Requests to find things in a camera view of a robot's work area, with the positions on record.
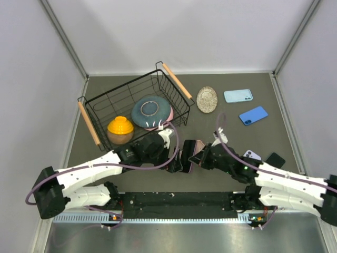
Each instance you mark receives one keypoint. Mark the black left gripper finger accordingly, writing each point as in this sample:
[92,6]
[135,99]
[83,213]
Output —
[186,166]
[188,149]

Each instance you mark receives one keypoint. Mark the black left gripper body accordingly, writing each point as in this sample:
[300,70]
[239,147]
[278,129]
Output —
[170,166]

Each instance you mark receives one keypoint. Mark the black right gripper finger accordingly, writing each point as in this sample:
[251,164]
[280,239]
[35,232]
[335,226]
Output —
[197,159]
[207,149]

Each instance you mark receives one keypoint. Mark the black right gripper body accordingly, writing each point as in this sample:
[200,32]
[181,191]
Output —
[209,162]

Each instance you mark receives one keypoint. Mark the pink phone case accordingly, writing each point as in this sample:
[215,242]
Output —
[199,146]

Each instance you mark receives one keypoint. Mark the light blue phone case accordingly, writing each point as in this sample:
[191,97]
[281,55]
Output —
[235,96]

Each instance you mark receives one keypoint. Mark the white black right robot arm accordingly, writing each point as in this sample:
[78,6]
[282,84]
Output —
[276,187]

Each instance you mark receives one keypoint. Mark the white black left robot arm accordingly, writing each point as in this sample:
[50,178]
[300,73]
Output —
[55,191]

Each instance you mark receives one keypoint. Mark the lilac phone case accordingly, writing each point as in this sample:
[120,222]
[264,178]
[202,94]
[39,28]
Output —
[253,155]

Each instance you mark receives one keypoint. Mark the pink plate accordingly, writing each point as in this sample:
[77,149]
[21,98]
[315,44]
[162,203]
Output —
[170,117]

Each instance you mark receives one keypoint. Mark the speckled oval dish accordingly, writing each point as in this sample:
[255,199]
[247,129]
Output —
[206,100]

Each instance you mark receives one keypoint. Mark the blue glazed ceramic plate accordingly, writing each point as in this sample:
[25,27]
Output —
[150,112]

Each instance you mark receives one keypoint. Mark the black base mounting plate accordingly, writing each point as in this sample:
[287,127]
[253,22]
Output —
[182,205]

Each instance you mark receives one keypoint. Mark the dark green smartphone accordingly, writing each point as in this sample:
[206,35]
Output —
[275,160]

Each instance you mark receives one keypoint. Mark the brown speckled bowl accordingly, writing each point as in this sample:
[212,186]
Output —
[119,139]

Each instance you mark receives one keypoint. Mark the yellow ribbed bowl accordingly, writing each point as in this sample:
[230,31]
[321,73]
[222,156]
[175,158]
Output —
[120,125]

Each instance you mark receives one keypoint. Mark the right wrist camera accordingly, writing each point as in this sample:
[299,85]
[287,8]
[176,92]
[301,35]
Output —
[219,137]

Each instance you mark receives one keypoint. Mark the aluminium slotted rail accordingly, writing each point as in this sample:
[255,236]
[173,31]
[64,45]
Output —
[105,218]

